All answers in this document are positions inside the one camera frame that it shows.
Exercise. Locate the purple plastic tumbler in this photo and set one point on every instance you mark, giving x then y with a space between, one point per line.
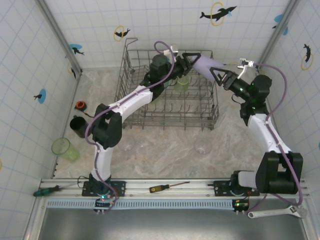
203 66

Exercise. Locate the clear drinking glass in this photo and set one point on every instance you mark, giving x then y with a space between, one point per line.
202 147
128 146

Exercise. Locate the black metal mug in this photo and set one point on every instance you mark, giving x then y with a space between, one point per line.
78 126

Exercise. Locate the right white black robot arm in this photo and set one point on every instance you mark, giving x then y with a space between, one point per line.
265 132

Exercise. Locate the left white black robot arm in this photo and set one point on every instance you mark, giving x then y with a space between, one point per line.
135 103

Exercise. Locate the orange black tape measure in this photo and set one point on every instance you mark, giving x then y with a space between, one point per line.
80 102

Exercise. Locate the blue disc fish decal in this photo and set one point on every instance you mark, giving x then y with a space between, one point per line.
42 96
75 47

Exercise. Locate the yellow black screwdriver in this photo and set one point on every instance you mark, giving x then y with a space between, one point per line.
156 189

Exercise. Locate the silver adjustable wrench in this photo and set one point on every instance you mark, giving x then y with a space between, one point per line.
275 212

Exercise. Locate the steel sheet panel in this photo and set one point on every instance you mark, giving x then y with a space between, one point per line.
162 225

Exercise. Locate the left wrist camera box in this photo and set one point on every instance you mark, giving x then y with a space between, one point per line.
174 48

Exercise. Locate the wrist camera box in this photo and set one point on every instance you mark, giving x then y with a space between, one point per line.
246 62
174 48

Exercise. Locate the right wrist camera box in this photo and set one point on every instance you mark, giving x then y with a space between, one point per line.
246 62

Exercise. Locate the aluminium frame post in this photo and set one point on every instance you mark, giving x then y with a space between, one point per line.
58 35
276 33

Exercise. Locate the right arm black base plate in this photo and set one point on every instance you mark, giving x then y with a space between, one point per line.
221 187

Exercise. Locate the aluminium mounting rail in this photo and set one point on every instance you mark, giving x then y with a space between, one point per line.
140 186

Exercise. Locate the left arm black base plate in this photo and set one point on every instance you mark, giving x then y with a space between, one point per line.
120 187

